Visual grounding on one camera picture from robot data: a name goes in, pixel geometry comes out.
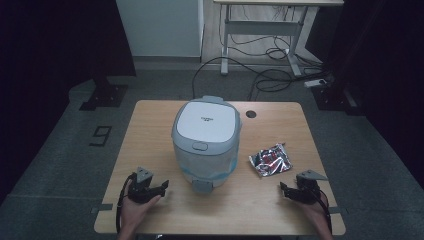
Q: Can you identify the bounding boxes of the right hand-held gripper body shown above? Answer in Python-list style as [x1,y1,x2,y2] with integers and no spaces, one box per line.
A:
[295,169,329,205]

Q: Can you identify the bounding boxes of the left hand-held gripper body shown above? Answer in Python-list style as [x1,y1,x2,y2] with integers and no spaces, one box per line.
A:
[127,166,158,205]

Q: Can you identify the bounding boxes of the person's left hand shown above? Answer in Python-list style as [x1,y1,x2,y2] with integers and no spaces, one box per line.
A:
[119,195,162,233]

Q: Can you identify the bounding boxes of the person's right hand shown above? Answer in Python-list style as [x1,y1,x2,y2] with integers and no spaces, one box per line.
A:
[297,197,330,231]

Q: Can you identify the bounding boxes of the crumpled silver foil packet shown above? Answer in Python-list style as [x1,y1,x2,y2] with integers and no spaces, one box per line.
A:
[248,143,294,178]

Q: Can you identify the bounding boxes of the grey white lidded trash can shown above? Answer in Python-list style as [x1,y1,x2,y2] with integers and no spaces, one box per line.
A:
[171,95,243,195]

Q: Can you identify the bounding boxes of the black stand base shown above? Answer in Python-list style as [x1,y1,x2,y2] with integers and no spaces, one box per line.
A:
[311,82,365,117]
[79,77,129,112]

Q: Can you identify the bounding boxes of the white power strip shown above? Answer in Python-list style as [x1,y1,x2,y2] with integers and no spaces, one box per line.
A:
[303,77,330,89]

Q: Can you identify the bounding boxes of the white cabinet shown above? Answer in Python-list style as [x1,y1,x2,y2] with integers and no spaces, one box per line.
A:
[115,0,205,59]

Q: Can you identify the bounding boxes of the dark curtain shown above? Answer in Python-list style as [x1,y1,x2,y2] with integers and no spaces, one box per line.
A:
[305,0,424,188]

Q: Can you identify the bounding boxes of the left hand-held gripper black cable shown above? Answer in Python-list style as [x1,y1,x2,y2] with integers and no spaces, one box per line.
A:
[115,172,138,234]

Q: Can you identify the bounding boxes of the hand-held gripper black cable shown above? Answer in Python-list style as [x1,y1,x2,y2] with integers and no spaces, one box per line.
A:
[115,172,138,234]
[316,189,334,234]

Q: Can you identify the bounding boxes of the right hand-held gripper black cable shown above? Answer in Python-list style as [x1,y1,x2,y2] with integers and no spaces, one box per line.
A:
[316,189,334,234]

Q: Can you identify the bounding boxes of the tangle of black cables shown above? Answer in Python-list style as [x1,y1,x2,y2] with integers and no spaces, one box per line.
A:
[218,3,332,102]

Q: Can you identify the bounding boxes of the long black floor cable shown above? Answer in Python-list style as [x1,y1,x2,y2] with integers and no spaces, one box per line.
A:
[191,56,261,100]

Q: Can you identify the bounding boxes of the white metal table frame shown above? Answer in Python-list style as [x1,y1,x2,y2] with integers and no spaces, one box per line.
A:
[213,0,345,77]

